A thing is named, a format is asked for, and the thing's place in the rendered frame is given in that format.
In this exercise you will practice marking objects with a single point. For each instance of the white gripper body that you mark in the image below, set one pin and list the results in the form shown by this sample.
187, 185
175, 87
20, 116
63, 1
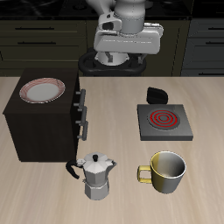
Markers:
128, 43

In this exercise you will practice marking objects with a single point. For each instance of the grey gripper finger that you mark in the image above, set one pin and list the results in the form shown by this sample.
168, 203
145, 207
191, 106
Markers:
110, 57
142, 59

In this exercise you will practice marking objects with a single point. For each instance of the dark wooden cabinet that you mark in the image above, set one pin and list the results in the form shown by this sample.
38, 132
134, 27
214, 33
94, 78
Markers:
40, 131

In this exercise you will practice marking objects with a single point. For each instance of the round black knob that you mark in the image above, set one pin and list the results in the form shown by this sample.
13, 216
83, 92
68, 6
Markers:
157, 95

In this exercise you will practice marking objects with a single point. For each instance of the dark grey kitchen cupboard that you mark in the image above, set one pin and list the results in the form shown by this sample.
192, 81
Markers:
204, 46

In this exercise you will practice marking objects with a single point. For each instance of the dark olive kitchen cupboard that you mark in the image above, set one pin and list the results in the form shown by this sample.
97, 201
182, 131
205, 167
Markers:
43, 49

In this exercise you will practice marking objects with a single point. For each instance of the white plate with red rim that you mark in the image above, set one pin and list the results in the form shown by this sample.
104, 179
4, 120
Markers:
42, 91

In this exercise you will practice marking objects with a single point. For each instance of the dark grey stove plate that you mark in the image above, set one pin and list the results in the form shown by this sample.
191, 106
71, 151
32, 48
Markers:
175, 131

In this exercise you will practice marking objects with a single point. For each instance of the black kitchen countertop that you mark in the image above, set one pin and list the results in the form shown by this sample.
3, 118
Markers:
43, 8

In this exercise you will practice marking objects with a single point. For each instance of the silver moka pot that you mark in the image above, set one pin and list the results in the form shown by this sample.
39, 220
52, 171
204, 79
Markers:
96, 178

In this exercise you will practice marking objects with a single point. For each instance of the yellow and white mug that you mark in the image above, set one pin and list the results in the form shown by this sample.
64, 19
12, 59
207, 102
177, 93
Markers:
167, 180

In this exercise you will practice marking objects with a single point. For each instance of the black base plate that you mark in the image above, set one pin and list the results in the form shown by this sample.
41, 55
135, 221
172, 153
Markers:
87, 65

